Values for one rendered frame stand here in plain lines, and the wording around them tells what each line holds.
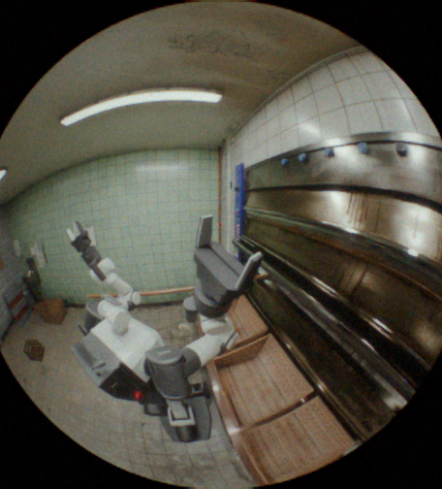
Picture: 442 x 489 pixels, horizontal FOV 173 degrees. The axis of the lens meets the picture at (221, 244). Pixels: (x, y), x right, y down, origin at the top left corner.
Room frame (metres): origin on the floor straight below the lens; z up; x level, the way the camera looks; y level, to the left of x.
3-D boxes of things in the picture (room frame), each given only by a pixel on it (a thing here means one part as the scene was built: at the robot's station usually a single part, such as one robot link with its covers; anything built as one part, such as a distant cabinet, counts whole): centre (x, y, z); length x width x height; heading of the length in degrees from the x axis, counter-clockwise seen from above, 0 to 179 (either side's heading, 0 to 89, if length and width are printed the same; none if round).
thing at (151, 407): (0.17, 0.34, 1.00); 0.28 x 0.13 x 0.18; 17
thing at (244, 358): (0.35, -0.24, 0.72); 0.56 x 0.49 x 0.28; 17
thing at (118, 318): (0.26, 0.34, 1.46); 0.10 x 0.07 x 0.09; 71
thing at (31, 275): (0.83, 4.05, 0.71); 0.47 x 0.36 x 0.91; 106
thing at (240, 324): (0.92, -0.08, 0.72); 0.56 x 0.49 x 0.28; 16
